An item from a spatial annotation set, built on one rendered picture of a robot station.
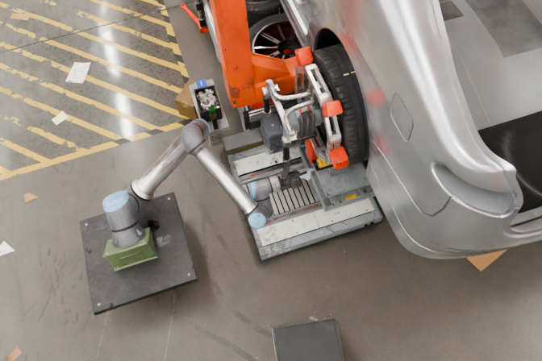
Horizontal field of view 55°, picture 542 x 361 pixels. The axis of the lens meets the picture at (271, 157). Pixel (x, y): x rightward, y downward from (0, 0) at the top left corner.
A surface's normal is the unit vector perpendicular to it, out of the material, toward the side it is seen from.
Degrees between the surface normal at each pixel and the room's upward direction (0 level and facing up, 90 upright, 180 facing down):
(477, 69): 22
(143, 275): 0
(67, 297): 0
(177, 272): 0
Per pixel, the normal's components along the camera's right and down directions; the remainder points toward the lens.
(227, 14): 0.31, 0.80
